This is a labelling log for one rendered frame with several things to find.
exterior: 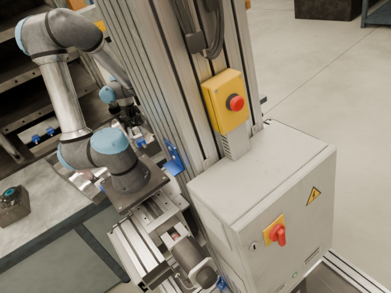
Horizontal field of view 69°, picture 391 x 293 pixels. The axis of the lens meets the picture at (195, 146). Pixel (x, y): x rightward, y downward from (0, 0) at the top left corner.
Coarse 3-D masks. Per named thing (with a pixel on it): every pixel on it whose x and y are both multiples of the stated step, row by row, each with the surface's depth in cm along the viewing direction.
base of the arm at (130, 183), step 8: (136, 160) 105; (136, 168) 104; (144, 168) 108; (112, 176) 105; (120, 176) 102; (128, 176) 103; (136, 176) 104; (144, 176) 108; (120, 184) 105; (128, 184) 104; (136, 184) 105; (144, 184) 107; (120, 192) 106; (128, 192) 105
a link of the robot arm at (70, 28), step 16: (48, 16) 86; (64, 16) 86; (80, 16) 89; (64, 32) 87; (80, 32) 89; (96, 32) 92; (80, 48) 94; (96, 48) 95; (112, 48) 103; (112, 64) 105; (128, 80) 115; (128, 96) 125
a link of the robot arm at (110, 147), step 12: (96, 132) 101; (108, 132) 100; (120, 132) 99; (96, 144) 95; (108, 144) 94; (120, 144) 97; (96, 156) 98; (108, 156) 96; (120, 156) 98; (132, 156) 102; (108, 168) 101; (120, 168) 100
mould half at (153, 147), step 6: (138, 108) 179; (144, 114) 176; (114, 120) 176; (114, 126) 172; (120, 126) 172; (138, 132) 168; (144, 138) 159; (150, 138) 158; (132, 144) 158; (150, 144) 156; (156, 144) 158; (138, 150) 154; (144, 150) 155; (150, 150) 157; (156, 150) 159; (138, 156) 155; (150, 156) 159
